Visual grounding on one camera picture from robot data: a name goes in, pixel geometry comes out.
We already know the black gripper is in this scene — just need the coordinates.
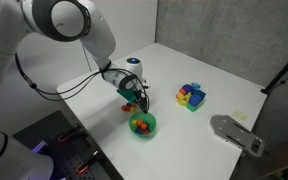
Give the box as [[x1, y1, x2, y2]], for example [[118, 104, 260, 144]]
[[125, 74, 150, 115]]

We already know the green plastic bowl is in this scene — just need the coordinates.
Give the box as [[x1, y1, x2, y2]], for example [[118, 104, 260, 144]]
[[128, 111, 158, 140]]

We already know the colourful toy block cluster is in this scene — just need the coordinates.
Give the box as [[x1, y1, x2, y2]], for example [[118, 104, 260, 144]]
[[185, 89, 207, 113]]

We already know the yellow toy piece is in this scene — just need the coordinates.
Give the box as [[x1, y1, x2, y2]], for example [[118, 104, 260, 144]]
[[175, 92, 192, 107]]

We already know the purple toy piece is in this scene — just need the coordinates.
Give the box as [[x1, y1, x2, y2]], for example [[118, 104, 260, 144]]
[[181, 83, 195, 94]]

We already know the blue toy box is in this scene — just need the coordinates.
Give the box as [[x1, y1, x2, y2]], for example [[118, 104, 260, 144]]
[[187, 92, 203, 107]]

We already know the light blue toy piece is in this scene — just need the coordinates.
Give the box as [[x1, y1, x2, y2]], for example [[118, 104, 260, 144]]
[[190, 82, 202, 91]]

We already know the orange black clamp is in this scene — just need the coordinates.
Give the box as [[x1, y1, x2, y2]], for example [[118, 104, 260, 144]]
[[76, 150, 103, 175], [57, 123, 83, 144]]

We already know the black perforated base board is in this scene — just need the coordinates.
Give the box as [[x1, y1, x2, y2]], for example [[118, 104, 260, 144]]
[[12, 110, 126, 180]]

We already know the yellow sticky note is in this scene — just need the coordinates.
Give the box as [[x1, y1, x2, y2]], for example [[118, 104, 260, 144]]
[[232, 109, 249, 122]]

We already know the grey metal mounting plate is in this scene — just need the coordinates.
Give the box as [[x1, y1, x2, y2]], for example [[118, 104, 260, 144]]
[[209, 114, 266, 158]]

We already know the black stand pole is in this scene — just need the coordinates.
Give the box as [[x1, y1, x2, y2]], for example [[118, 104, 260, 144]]
[[260, 44, 288, 95]]

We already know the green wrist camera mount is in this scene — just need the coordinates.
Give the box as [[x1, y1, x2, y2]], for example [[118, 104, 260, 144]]
[[116, 87, 137, 105]]

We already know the black cable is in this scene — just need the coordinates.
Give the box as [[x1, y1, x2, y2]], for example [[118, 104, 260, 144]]
[[14, 51, 118, 96], [33, 68, 142, 102]]

